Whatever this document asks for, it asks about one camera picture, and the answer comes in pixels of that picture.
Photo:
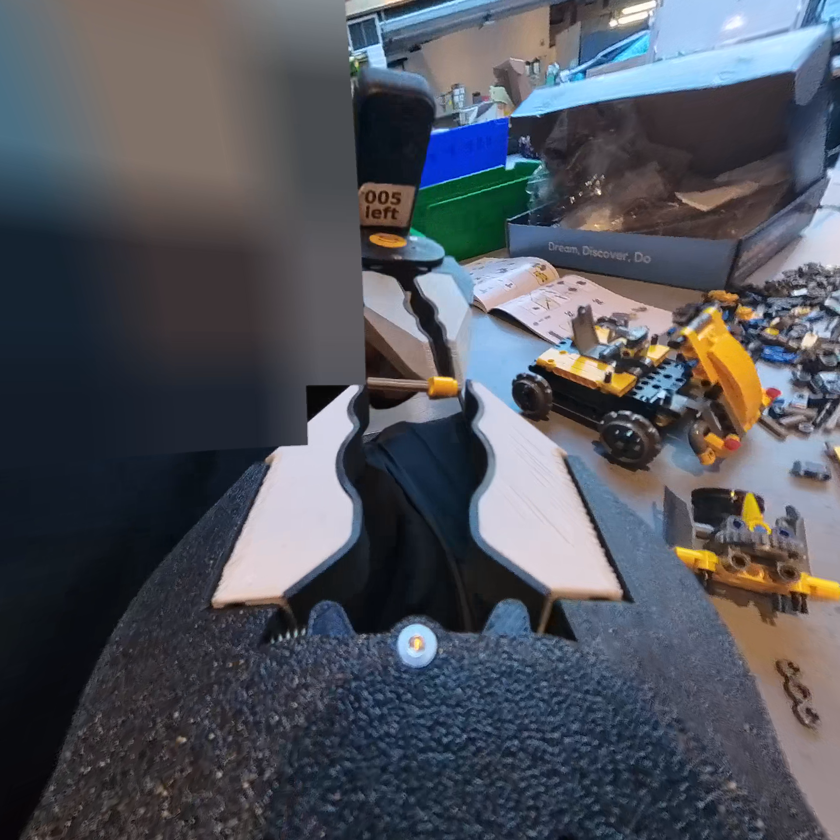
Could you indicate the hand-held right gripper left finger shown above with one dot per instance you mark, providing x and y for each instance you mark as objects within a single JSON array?
[{"x": 294, "y": 526}]

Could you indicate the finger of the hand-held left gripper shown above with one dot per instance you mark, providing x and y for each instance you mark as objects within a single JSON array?
[
  {"x": 456, "y": 316},
  {"x": 389, "y": 316}
]

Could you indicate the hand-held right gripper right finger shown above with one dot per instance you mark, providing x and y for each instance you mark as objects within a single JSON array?
[{"x": 538, "y": 518}]

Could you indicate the grey toy axle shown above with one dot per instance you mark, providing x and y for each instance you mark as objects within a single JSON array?
[{"x": 397, "y": 384}]

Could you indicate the yellow toy connector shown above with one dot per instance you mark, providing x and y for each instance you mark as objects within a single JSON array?
[{"x": 444, "y": 387}]

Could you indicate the blue plastic bin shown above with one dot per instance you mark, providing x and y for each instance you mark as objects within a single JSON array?
[{"x": 467, "y": 146}]

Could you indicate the instruction booklet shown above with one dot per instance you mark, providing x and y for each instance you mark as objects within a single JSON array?
[{"x": 559, "y": 301}]

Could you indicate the green plastic bin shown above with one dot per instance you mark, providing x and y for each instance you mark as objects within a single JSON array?
[{"x": 472, "y": 208}]

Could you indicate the yellow toy vehicle model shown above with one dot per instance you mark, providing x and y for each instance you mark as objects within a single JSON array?
[{"x": 578, "y": 363}]

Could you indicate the dark blue cardboard box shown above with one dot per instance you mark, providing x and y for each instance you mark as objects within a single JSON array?
[{"x": 623, "y": 256}]

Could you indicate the toy wheel gear subassembly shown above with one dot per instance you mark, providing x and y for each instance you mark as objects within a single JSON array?
[{"x": 742, "y": 558}]

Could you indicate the person's dark clothing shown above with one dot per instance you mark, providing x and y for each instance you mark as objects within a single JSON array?
[{"x": 66, "y": 591}]

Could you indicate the pile of loose toy pieces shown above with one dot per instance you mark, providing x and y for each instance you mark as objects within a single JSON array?
[{"x": 806, "y": 341}]

